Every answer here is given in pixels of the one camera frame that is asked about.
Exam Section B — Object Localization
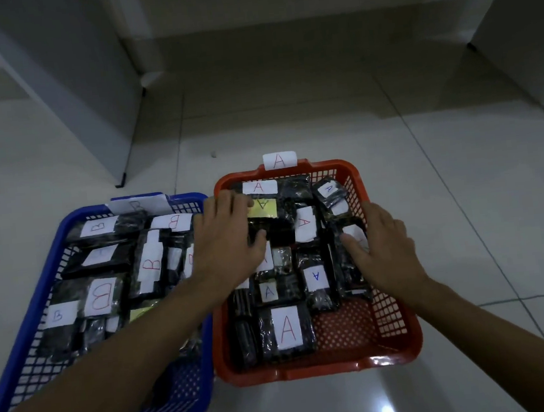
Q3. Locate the person's right forearm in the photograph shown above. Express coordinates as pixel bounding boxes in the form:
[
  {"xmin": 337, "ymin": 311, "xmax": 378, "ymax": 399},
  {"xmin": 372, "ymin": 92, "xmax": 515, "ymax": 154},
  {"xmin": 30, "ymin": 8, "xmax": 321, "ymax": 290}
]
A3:
[{"xmin": 406, "ymin": 268, "xmax": 544, "ymax": 412}]

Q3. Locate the large white paper tag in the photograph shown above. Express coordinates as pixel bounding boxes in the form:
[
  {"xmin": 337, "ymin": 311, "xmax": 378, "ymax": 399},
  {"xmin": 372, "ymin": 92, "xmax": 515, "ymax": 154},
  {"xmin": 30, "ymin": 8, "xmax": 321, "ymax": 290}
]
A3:
[{"xmin": 104, "ymin": 192, "xmax": 175, "ymax": 221}]

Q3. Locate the white desk side panel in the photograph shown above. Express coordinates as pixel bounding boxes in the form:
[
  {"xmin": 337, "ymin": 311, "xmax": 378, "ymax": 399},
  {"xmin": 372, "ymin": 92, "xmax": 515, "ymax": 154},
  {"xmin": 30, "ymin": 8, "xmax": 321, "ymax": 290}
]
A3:
[
  {"xmin": 463, "ymin": 0, "xmax": 544, "ymax": 129},
  {"xmin": 0, "ymin": 0, "xmax": 155, "ymax": 200}
]

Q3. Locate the red plastic basket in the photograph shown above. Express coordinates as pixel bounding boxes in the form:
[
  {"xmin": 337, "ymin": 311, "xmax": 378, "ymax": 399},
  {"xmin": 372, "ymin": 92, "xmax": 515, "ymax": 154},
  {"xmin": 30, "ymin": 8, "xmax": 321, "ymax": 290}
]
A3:
[{"xmin": 195, "ymin": 149, "xmax": 427, "ymax": 390}]

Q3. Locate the person's left hand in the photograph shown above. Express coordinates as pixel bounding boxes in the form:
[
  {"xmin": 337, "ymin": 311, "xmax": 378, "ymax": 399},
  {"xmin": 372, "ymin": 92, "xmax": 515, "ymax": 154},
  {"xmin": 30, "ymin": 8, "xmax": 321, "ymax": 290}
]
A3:
[{"xmin": 183, "ymin": 186, "xmax": 274, "ymax": 307}]

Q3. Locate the person's right hand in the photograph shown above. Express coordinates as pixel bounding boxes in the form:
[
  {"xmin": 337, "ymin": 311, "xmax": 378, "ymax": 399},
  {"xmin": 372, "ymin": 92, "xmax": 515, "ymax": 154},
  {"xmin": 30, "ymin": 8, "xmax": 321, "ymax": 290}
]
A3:
[{"xmin": 336, "ymin": 196, "xmax": 434, "ymax": 312}]

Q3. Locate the small white paper tag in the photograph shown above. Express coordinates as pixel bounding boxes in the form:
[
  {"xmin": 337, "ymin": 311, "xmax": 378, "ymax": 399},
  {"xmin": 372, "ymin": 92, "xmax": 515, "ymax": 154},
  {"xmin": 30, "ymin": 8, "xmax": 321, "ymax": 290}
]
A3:
[{"xmin": 262, "ymin": 150, "xmax": 300, "ymax": 171}]

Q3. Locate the person's left forearm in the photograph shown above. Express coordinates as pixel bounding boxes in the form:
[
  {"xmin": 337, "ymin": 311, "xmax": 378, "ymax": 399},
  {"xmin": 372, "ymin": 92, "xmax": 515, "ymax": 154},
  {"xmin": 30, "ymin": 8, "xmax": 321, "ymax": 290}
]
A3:
[{"xmin": 0, "ymin": 277, "xmax": 235, "ymax": 412}]

